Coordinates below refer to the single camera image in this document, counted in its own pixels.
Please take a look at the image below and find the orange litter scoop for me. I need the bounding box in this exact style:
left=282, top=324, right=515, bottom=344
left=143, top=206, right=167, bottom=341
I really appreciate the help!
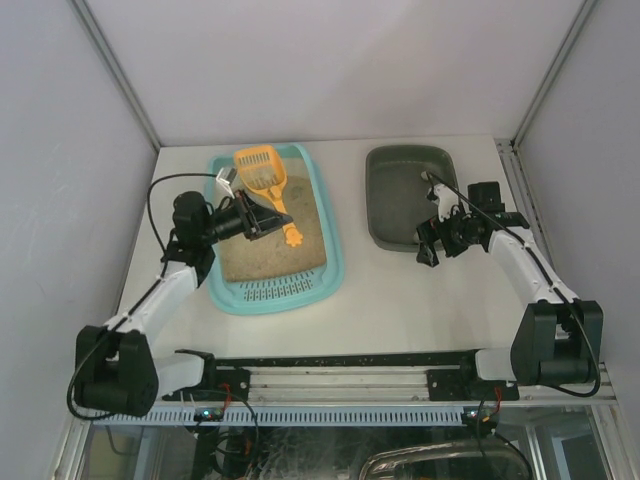
left=233, top=144, right=305, bottom=248

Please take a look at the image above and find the dark grey plastic tub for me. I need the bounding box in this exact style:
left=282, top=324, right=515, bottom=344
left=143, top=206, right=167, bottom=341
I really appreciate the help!
left=365, top=145, right=457, bottom=253

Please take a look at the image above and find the light blue litter box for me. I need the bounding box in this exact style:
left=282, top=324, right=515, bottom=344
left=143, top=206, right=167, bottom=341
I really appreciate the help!
left=205, top=143, right=345, bottom=315

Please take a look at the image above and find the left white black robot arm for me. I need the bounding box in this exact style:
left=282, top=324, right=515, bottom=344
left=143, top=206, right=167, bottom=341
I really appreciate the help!
left=66, top=190, right=293, bottom=420

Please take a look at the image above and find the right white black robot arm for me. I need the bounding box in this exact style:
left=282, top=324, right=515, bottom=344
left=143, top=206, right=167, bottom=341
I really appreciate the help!
left=416, top=171, right=604, bottom=396

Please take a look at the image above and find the beige cat litter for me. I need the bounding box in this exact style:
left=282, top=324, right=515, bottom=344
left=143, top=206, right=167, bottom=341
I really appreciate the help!
left=219, top=172, right=329, bottom=282

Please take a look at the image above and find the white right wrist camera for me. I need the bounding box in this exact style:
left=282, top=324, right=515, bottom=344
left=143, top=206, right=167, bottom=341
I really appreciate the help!
left=427, top=183, right=460, bottom=222

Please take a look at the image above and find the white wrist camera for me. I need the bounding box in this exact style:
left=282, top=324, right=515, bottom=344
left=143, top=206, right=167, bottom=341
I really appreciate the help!
left=427, top=183, right=460, bottom=222
left=215, top=166, right=237, bottom=197

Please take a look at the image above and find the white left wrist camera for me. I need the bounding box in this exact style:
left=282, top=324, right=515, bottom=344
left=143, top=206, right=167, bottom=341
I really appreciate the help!
left=215, top=166, right=237, bottom=197

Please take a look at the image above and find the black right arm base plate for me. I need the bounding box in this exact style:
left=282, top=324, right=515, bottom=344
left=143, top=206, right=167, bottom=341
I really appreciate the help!
left=426, top=350, right=520, bottom=401

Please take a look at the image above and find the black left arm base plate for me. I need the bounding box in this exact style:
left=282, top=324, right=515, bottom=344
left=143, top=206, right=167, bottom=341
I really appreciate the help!
left=156, top=349, right=251, bottom=402

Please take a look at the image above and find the light blue cable duct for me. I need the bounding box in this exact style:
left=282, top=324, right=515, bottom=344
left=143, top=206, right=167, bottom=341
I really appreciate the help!
left=97, top=405, right=465, bottom=427

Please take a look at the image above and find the black left camera cable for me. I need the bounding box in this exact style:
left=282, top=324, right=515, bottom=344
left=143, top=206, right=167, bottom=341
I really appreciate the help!
left=67, top=173, right=226, bottom=421

